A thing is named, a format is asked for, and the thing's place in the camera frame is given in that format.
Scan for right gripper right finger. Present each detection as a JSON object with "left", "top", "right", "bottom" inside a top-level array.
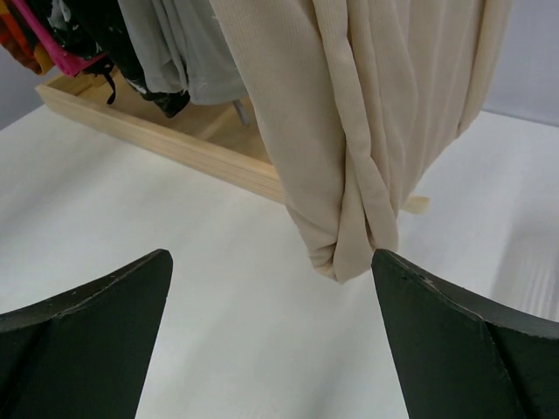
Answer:
[{"left": 371, "top": 250, "right": 558, "bottom": 418}]

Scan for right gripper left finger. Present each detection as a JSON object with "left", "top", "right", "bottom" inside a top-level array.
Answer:
[{"left": 1, "top": 249, "right": 173, "bottom": 418}]

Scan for beige trousers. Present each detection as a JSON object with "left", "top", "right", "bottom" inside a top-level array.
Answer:
[{"left": 212, "top": 1, "right": 512, "bottom": 283}]

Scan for magenta trousers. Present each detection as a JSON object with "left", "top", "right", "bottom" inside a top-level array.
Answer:
[{"left": 6, "top": 1, "right": 105, "bottom": 77}]

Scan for grey trousers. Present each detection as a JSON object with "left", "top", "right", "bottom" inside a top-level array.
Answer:
[{"left": 119, "top": 0, "right": 250, "bottom": 126}]

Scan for black white patterned trousers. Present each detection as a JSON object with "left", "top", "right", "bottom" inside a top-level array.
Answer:
[{"left": 27, "top": 0, "right": 190, "bottom": 118}]

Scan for wooden clothes rack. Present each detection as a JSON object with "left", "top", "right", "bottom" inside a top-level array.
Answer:
[{"left": 36, "top": 72, "right": 283, "bottom": 203}]

